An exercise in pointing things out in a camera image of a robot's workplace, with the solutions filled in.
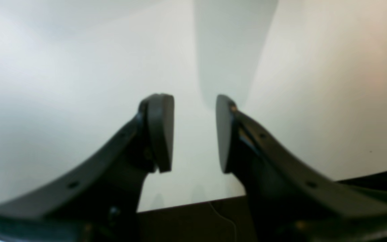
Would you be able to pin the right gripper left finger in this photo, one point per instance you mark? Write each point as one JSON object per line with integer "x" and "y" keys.
{"x": 98, "y": 200}

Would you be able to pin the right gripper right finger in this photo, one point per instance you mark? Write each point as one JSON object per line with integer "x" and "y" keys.
{"x": 288, "y": 200}

